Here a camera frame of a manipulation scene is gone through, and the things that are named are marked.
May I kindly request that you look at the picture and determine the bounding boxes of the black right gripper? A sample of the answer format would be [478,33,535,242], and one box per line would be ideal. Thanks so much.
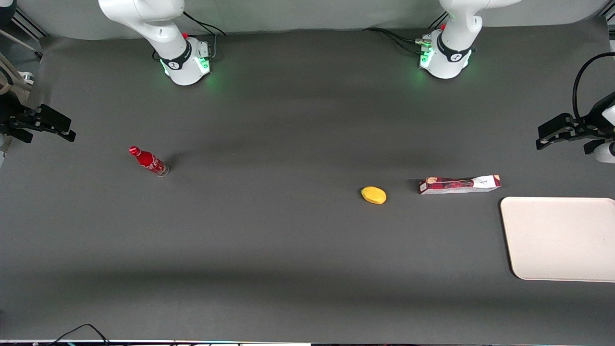
[0,95,76,144]

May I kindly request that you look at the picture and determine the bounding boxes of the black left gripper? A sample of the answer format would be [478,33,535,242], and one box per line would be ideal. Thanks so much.
[536,92,615,155]

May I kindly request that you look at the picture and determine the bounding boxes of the red cookie box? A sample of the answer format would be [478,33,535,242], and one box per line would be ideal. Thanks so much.
[418,174,502,195]

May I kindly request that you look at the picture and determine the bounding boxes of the beige plastic tray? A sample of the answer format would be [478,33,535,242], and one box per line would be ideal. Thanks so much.
[500,197,615,283]

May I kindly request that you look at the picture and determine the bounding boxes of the red soda bottle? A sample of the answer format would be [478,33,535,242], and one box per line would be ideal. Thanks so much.
[128,146,170,177]

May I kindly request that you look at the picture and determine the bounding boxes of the yellow mango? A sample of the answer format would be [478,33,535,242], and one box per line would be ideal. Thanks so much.
[361,186,387,205]

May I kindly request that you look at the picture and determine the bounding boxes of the dark grey table cloth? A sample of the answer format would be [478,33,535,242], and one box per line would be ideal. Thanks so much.
[0,17,615,345]

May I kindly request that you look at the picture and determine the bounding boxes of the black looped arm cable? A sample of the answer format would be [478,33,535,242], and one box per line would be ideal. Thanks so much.
[571,51,615,126]

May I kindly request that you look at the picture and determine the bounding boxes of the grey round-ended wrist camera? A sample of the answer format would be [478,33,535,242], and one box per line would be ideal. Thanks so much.
[593,142,615,164]

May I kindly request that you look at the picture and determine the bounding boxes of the beige cable bundle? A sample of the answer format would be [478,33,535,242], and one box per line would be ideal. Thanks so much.
[0,28,35,97]

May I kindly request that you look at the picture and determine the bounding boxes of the aluminium frame rail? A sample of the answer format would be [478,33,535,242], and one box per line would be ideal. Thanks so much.
[12,8,49,39]

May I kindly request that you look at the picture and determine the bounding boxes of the black base cable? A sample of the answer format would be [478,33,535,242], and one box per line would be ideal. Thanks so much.
[182,12,227,37]
[384,32,428,54]
[363,27,423,44]

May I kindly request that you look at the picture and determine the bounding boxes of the black thin cable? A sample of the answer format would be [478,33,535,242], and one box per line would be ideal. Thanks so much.
[47,323,112,346]

